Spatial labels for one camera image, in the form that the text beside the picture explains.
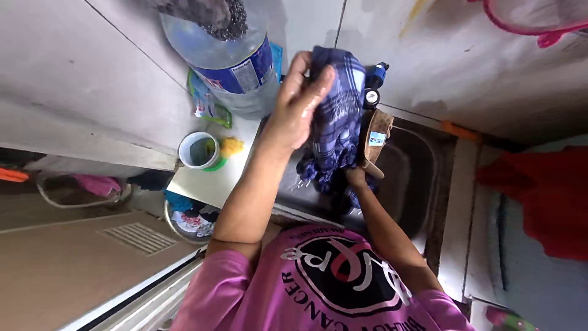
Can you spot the person's body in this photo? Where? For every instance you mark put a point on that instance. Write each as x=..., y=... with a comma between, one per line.
x=275, y=294

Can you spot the person's right hand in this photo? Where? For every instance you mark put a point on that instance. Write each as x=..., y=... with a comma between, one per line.
x=355, y=177

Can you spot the pink and green item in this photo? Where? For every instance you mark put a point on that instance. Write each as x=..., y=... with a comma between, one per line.
x=507, y=318

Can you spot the green round lid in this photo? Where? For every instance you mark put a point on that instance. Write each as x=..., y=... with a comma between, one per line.
x=216, y=165

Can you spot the large clear bottle, blue label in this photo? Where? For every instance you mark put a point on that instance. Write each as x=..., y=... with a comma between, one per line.
x=225, y=64

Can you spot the person's right forearm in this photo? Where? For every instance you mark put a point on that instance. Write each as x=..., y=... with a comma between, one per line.
x=394, y=234

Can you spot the white plastic cup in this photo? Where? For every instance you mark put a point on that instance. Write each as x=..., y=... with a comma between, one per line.
x=199, y=151

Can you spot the pink cloth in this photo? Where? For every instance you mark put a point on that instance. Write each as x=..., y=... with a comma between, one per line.
x=97, y=185

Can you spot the brown door with vent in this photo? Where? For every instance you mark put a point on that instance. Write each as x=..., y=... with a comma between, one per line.
x=78, y=276

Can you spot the white door frame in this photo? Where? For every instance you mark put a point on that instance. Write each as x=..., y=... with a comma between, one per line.
x=156, y=289

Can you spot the orange strip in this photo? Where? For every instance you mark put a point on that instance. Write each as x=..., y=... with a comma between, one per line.
x=460, y=130

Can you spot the person's left fingers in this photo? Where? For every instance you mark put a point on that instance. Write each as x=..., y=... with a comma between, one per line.
x=294, y=76

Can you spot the orange plastic piece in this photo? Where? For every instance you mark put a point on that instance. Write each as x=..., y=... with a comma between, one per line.
x=13, y=174

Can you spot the blue plaid cloth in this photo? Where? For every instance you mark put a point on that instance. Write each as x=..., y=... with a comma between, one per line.
x=337, y=110

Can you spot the person's left thumb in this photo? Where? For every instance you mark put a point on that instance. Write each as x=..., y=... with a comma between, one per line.
x=321, y=86

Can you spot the brown piece with blue label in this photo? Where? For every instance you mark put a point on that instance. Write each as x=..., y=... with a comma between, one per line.
x=378, y=133

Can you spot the yellow sponge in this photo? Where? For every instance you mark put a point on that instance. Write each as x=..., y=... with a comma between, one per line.
x=232, y=146

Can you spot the pile of wet clothes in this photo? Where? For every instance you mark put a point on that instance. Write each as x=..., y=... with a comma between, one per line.
x=195, y=220

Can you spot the green plastic packet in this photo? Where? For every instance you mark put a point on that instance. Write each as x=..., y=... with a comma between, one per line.
x=206, y=102

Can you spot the round metal basin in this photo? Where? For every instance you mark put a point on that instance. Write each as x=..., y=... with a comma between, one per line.
x=173, y=227

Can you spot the person's left hand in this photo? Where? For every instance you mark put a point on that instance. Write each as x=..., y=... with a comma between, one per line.
x=289, y=115

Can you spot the white rimmed basin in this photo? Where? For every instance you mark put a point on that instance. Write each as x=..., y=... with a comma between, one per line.
x=64, y=203

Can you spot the red cloth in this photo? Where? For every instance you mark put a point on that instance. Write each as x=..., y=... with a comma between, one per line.
x=556, y=202

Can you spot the pink plastic frame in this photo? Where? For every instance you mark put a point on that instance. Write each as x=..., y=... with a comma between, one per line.
x=546, y=39

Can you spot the person's left forearm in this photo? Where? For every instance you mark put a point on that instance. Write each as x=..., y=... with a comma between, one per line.
x=255, y=188

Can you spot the dark cloth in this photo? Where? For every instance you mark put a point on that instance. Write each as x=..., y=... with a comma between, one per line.
x=151, y=180

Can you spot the light blue packet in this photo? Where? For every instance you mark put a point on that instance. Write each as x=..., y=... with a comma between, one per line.
x=276, y=57

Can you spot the blue and black faucet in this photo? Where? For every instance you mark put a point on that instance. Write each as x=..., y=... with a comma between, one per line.
x=376, y=80

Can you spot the dark sink basin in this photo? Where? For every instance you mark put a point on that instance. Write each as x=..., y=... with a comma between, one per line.
x=404, y=184

